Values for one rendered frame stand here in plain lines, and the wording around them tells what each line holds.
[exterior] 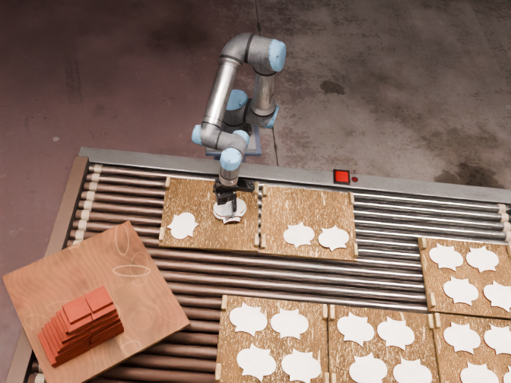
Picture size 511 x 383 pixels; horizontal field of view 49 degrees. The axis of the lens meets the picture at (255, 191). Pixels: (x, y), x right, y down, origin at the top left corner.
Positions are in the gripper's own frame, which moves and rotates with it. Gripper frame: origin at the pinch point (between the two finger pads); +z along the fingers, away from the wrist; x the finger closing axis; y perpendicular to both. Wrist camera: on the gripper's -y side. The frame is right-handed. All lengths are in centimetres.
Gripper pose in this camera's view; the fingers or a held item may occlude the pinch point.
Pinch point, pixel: (230, 207)
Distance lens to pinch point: 238.6
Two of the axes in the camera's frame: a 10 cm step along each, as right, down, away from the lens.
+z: -1.0, 5.9, 8.0
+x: 3.3, 7.8, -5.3
